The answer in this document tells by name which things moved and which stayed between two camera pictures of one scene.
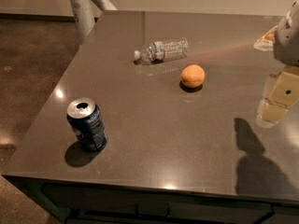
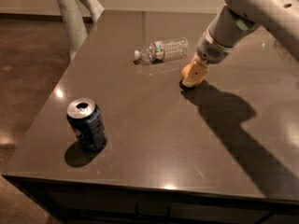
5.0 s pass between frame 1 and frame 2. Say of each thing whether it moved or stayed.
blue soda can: stayed
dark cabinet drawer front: stayed
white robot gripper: moved
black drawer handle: stayed
